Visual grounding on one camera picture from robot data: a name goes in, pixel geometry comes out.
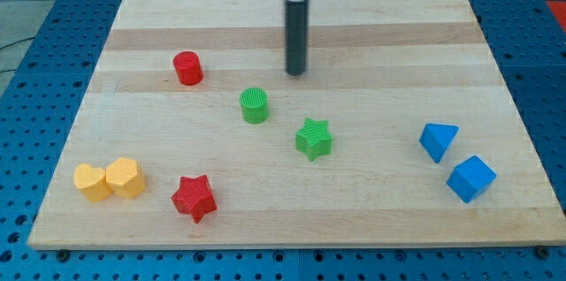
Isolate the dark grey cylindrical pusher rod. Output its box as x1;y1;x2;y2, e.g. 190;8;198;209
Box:
285;0;309;76

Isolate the green star block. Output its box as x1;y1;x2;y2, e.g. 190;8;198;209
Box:
295;118;333;162

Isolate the red star block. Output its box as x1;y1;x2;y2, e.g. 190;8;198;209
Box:
171;174;218;224

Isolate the green cylinder block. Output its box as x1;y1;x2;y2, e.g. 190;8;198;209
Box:
240;87;269;124

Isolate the red cylinder block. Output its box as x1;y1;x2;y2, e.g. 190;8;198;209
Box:
172;51;203;86

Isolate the wooden board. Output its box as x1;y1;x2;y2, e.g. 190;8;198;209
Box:
28;0;565;250

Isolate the blue triangle block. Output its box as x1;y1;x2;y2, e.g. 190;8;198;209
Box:
419;123;459;163

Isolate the yellow hexagon block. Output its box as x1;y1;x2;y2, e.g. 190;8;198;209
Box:
106;157;146;199

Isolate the blue cube block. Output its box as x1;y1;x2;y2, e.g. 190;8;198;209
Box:
446;156;497;203

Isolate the yellow heart block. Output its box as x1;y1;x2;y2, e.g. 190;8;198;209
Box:
73;163;113;202

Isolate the black cable on floor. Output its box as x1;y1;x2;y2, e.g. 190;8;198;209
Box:
0;35;35;74

